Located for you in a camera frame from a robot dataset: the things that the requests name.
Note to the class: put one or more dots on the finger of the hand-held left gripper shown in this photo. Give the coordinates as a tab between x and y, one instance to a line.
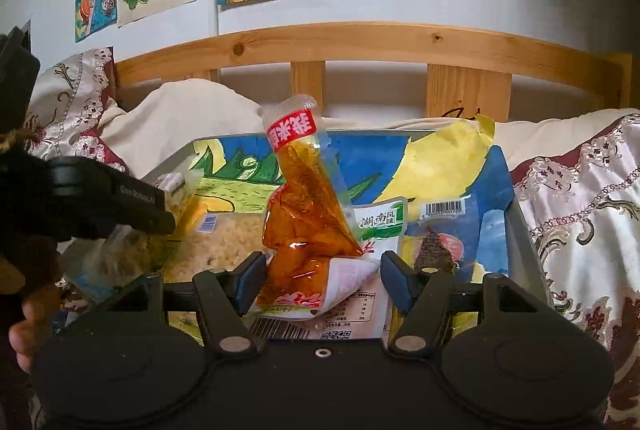
150	225

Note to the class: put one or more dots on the grey metal tray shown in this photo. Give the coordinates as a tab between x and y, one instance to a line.
530	260

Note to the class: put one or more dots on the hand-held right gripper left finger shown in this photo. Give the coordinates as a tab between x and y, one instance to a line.
250	285

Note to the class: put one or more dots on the cream pillow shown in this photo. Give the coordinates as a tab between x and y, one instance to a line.
175	120

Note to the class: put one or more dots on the clear crinkled snack packet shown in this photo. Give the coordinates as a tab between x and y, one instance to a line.
115	260

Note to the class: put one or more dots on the wooden bed headboard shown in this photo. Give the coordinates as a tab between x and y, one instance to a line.
350	42

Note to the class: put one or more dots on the person's left hand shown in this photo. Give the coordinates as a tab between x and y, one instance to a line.
35	320

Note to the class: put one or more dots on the white packet with barcode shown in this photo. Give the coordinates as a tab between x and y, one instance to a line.
350	315

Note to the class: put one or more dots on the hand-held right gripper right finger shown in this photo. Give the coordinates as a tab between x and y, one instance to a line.
397	285

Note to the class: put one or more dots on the clear packet dark snack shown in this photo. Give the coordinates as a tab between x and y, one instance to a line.
440	240

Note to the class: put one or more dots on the orange snack packet red label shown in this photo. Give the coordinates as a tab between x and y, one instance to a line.
305	210

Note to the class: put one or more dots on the floral satin quilt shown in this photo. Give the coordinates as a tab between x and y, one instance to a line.
575	210

